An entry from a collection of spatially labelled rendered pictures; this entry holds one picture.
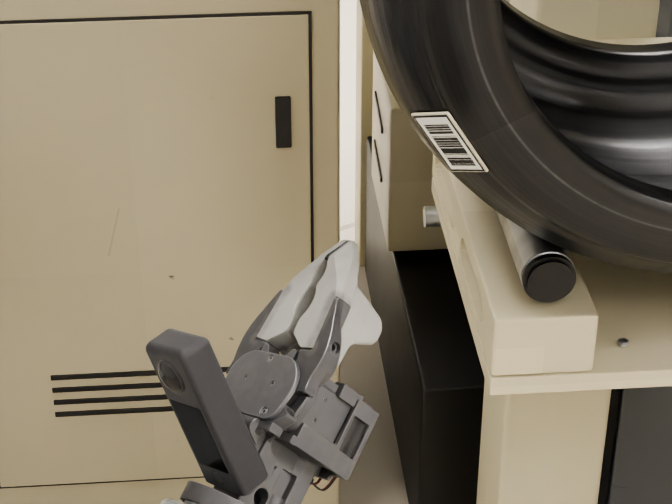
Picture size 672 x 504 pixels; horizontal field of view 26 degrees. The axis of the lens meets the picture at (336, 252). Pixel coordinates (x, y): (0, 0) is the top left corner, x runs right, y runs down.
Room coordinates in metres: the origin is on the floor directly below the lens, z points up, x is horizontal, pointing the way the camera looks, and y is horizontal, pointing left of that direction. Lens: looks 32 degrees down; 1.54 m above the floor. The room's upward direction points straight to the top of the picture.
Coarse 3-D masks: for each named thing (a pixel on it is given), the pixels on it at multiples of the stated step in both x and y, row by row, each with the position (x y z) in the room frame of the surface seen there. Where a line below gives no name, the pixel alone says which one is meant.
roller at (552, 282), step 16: (512, 224) 1.07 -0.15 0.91; (512, 240) 1.05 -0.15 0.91; (528, 240) 1.03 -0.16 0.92; (544, 240) 1.02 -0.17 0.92; (512, 256) 1.04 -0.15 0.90; (528, 256) 1.01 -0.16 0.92; (544, 256) 1.00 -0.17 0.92; (560, 256) 1.00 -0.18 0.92; (528, 272) 1.00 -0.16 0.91; (544, 272) 1.00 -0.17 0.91; (560, 272) 1.00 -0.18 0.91; (528, 288) 1.00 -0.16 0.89; (544, 288) 1.00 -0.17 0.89; (560, 288) 1.00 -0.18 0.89
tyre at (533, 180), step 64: (384, 0) 0.98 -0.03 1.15; (448, 0) 0.95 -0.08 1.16; (384, 64) 1.00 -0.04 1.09; (448, 64) 0.95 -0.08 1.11; (512, 64) 0.95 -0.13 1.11; (576, 64) 1.25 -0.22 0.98; (640, 64) 1.25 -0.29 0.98; (512, 128) 0.95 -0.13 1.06; (576, 128) 1.22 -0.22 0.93; (640, 128) 1.23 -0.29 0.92; (512, 192) 0.96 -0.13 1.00; (576, 192) 0.96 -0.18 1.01; (640, 192) 0.96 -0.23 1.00; (640, 256) 0.97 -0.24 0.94
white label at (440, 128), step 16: (432, 112) 0.97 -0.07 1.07; (448, 112) 0.96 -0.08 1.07; (432, 128) 0.97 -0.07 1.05; (448, 128) 0.96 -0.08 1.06; (432, 144) 0.98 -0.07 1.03; (448, 144) 0.97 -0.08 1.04; (464, 144) 0.96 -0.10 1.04; (448, 160) 0.98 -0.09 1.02; (464, 160) 0.97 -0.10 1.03; (480, 160) 0.96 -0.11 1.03
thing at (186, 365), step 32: (160, 352) 0.76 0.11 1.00; (192, 352) 0.75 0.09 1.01; (192, 384) 0.74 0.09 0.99; (224, 384) 0.75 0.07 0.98; (192, 416) 0.75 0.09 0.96; (224, 416) 0.74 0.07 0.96; (192, 448) 0.76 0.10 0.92; (224, 448) 0.73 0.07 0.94; (256, 448) 0.75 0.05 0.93; (224, 480) 0.74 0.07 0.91; (256, 480) 0.74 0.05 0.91
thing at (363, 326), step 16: (336, 256) 0.86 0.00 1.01; (352, 256) 0.86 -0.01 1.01; (336, 272) 0.84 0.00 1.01; (352, 272) 0.85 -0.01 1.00; (320, 288) 0.84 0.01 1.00; (336, 288) 0.83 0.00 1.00; (352, 288) 0.84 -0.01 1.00; (320, 304) 0.83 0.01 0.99; (352, 304) 0.84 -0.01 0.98; (368, 304) 0.85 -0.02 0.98; (304, 320) 0.82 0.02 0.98; (320, 320) 0.81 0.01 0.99; (352, 320) 0.83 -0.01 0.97; (368, 320) 0.84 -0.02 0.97; (304, 336) 0.81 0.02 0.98; (352, 336) 0.83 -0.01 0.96; (368, 336) 0.84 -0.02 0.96
